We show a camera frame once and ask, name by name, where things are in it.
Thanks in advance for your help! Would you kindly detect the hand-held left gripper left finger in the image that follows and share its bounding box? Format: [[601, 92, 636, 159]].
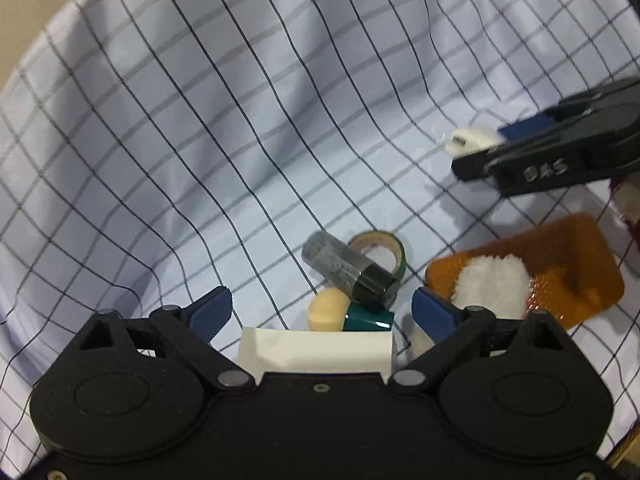
[[75, 286, 253, 391]]

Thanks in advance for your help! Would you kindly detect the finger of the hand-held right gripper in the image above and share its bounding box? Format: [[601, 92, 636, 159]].
[[452, 125, 640, 198], [499, 77, 640, 143]]

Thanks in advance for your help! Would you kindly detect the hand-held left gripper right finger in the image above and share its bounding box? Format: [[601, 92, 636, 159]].
[[389, 287, 571, 391]]

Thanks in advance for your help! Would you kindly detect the small white plastic piece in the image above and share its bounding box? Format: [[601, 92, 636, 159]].
[[442, 126, 506, 156]]

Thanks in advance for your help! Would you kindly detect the white plush toy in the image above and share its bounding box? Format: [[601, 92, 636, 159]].
[[400, 255, 532, 361]]

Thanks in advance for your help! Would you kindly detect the orange-brown leather case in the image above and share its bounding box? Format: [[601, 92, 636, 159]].
[[425, 212, 626, 331]]

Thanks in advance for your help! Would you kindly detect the beige tape roll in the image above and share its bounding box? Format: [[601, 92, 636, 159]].
[[348, 230, 408, 277]]

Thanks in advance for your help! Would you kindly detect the white phone box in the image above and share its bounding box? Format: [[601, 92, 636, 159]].
[[236, 326, 398, 377]]

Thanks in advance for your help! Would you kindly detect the green and cream capsule toy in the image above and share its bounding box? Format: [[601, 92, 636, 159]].
[[307, 287, 396, 333]]

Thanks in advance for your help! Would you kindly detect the grey cylinder with black cap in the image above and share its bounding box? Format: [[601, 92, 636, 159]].
[[302, 230, 401, 311]]

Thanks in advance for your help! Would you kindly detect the checked white bedsheet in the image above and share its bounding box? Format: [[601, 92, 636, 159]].
[[0, 0, 640, 461]]

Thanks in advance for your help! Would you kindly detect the white pompom plush keychain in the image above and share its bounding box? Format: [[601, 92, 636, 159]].
[[607, 177, 640, 241]]

